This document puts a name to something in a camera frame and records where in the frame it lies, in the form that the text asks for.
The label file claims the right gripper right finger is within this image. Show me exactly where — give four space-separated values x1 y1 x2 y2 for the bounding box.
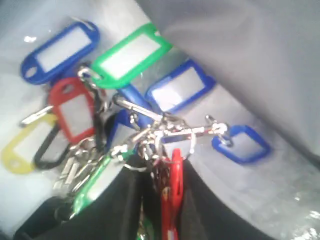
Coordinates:
179 160 270 240

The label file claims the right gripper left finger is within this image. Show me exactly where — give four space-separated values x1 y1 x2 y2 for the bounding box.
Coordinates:
13 168 143 240

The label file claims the red key tag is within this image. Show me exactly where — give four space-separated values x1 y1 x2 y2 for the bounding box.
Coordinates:
160 148 184 240
48 77 95 144

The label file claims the silver key ring cluster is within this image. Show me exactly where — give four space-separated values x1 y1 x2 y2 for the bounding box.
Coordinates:
66 64 233 196

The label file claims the green key tag lower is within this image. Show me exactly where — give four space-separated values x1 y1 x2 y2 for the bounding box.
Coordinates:
68 150 133 220

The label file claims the green key tag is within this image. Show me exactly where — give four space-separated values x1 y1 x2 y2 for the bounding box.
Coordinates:
90 23 173 89
68 150 133 220

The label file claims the blue key tag right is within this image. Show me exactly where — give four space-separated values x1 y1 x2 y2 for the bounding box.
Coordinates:
211 125 271 165

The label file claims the blue key tag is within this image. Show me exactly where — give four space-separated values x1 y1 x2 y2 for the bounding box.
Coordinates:
211 125 271 165
144 59 216 113
20 21 100 85

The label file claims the black key tag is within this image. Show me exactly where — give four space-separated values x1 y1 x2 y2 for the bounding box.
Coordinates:
33 123 70 170

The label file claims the yellow key tag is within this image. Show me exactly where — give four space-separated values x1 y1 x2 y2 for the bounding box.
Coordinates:
0 113 57 174

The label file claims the blue key tag middle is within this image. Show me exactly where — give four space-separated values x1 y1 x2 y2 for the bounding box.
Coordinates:
144 59 216 113

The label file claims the green key tag top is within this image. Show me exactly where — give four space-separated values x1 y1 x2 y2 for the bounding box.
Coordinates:
90 23 173 89

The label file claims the blue key tag top left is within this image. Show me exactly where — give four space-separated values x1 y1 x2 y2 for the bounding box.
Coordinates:
20 21 100 85

